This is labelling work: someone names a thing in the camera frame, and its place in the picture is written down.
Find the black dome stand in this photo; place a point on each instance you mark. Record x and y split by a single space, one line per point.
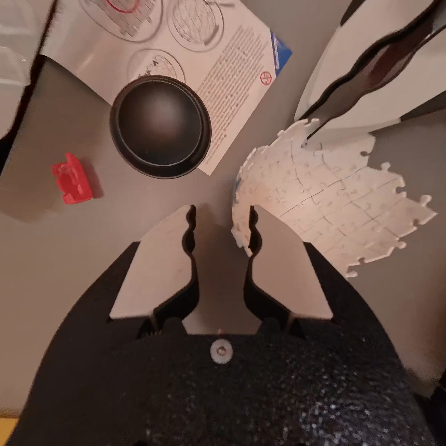
160 125

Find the clear plastic stand tray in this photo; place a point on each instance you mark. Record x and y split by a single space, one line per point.
14 52

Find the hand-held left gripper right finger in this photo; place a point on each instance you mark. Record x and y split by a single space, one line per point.
289 275

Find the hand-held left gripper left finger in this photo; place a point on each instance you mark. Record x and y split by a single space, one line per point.
153 275

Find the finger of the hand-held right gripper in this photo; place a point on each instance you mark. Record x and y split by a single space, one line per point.
334 62
400 94

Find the red plastic block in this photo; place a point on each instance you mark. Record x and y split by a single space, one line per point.
73 179

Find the folded paper leaflet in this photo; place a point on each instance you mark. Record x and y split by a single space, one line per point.
209 69

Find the person's dark clothing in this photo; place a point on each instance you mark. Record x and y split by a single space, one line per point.
433 411

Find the grey partial puzzle ball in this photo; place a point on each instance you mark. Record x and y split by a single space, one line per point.
331 202

